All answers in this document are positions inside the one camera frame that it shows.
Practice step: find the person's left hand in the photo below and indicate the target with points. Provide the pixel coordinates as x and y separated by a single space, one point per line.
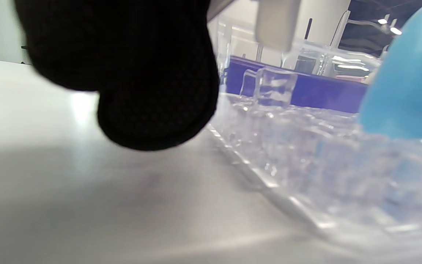
130 66

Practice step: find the hand grey controller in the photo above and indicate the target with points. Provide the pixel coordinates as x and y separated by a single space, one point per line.
277 22

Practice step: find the pile of clear ice cubes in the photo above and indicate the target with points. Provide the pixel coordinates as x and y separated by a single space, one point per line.
306 146

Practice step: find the clear container with blue clips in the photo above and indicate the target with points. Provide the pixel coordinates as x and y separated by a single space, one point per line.
324 91

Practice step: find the blue plastic scoop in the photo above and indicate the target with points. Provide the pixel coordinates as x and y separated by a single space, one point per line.
408 80

